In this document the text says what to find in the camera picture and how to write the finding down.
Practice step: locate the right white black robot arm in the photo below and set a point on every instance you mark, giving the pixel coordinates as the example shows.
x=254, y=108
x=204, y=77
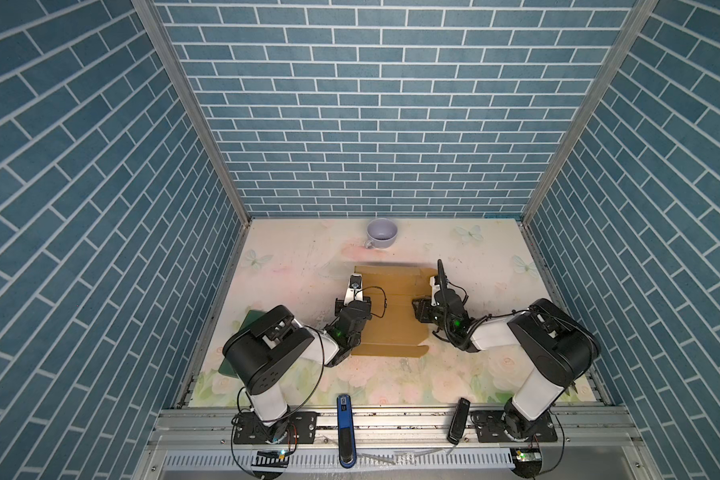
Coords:
x=559, y=348

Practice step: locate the black handheld device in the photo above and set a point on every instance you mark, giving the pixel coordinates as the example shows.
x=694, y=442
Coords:
x=458, y=422

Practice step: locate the lavender ceramic cup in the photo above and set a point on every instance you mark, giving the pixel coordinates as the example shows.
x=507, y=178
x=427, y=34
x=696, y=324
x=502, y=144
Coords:
x=381, y=233

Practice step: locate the green rectangular block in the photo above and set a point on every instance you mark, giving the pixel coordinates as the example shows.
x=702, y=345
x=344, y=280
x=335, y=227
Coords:
x=251, y=317

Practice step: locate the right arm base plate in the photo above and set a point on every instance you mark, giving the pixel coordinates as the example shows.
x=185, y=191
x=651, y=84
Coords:
x=497, y=426

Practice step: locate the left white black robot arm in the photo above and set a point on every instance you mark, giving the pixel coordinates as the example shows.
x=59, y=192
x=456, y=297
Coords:
x=264, y=349

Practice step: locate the blue black handheld tool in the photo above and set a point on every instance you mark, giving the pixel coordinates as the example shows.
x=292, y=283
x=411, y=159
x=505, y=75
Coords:
x=345, y=429

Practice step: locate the brown cardboard box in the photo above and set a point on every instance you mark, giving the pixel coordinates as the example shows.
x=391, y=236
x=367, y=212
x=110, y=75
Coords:
x=394, y=331

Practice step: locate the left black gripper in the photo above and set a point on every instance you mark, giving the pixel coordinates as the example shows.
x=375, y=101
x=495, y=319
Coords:
x=366, y=305

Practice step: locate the right green controller board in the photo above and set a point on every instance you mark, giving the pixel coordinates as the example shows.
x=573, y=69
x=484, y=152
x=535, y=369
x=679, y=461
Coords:
x=526, y=456

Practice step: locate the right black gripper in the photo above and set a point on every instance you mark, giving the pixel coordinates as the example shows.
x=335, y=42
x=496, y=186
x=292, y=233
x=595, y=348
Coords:
x=422, y=309

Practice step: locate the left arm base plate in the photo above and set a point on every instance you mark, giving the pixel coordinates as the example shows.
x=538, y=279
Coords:
x=250, y=430

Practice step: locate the aluminium front rail frame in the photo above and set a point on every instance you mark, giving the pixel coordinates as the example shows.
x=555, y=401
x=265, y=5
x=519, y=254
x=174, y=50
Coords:
x=594, y=442

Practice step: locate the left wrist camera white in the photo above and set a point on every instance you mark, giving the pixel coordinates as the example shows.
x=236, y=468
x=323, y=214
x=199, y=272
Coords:
x=354, y=289

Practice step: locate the white slotted cable duct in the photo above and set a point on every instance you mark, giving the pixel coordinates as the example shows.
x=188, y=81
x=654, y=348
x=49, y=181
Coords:
x=327, y=460

